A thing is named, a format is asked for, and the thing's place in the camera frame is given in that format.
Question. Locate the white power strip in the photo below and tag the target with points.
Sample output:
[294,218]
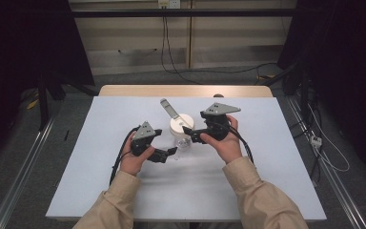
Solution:
[316,141]

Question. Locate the yellow floor tape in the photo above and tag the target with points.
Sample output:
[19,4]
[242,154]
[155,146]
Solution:
[32,104]

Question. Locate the black horizontal frame bar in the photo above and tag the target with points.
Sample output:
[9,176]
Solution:
[184,13]

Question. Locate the person's left hand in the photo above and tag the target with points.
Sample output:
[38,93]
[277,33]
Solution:
[132,162]

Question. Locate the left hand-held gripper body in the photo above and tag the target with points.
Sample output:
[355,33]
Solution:
[143,132]

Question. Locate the white wall socket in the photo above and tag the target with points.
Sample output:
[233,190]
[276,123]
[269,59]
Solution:
[169,4]

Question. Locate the white table mat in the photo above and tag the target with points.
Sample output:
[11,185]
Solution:
[139,197]

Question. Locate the black curtain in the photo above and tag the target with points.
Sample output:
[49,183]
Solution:
[346,63]
[12,47]

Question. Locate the black metal stand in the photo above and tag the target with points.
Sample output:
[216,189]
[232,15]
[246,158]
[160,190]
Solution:
[304,92]
[43,101]

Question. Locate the aluminium floor rail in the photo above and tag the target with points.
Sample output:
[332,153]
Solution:
[340,191]
[16,187]

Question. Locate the beige wooden counter cabinet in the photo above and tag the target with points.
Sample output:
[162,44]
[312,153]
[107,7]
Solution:
[124,35]

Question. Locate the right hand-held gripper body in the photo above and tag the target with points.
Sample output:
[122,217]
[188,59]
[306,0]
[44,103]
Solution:
[217,124]

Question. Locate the person's right hand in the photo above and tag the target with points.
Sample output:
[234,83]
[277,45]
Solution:
[228,148]

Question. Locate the clear plastic cup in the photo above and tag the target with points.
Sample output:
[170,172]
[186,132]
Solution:
[184,142]

